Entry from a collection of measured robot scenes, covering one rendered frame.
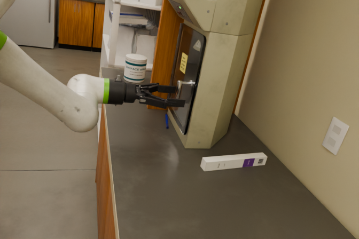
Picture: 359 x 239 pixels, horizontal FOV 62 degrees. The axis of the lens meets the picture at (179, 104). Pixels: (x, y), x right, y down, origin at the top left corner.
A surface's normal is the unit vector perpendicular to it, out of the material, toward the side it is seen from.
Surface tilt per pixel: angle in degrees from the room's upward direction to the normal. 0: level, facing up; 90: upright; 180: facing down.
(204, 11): 90
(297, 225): 0
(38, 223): 0
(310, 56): 90
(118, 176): 0
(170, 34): 90
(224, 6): 90
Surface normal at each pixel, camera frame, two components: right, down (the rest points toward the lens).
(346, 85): -0.95, -0.06
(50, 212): 0.18, -0.91
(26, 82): 0.55, 0.45
